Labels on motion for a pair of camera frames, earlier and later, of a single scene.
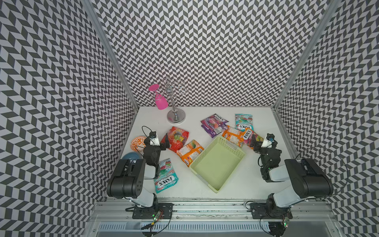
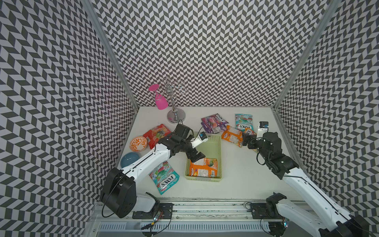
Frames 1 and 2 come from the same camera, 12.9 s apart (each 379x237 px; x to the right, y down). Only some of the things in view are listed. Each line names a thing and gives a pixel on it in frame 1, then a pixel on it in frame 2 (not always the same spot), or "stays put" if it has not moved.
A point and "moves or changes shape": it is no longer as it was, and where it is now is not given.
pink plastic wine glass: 161,101 stays put
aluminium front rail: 213,210 stays put
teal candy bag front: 167,176 stays put
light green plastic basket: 218,164 → 211,148
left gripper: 163,146 → 196,156
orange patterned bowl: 137,143 stays put
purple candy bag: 213,125 stays put
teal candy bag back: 244,121 stays put
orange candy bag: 188,152 moves or changes shape
